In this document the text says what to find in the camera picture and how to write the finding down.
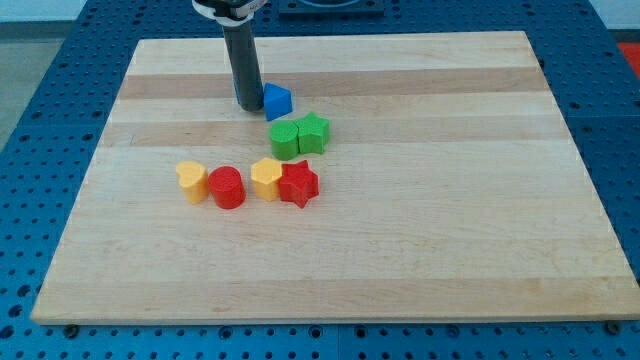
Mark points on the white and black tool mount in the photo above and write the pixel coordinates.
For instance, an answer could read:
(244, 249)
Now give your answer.
(228, 13)

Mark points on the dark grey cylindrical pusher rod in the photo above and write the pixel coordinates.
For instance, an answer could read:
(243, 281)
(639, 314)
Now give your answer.
(246, 74)

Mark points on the blue triangle block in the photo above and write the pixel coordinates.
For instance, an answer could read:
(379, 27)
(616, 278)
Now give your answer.
(277, 101)

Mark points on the green cylinder block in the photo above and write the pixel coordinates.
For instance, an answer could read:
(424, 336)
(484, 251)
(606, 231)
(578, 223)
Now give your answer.
(284, 140)

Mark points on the green star block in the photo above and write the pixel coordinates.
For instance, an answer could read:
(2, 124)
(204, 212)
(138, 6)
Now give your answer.
(313, 133)

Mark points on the yellow hexagon block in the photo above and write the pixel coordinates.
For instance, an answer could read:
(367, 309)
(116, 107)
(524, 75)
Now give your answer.
(265, 176)

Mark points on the yellow heart block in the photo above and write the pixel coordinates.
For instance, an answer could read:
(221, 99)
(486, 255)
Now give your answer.
(193, 180)

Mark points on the red cylinder block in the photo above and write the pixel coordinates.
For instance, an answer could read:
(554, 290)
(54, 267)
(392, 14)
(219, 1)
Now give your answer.
(227, 188)

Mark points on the red star block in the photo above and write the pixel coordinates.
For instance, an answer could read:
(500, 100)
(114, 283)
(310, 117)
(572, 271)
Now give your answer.
(298, 184)

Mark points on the light wooden board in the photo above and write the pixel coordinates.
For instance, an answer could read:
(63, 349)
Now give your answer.
(451, 190)

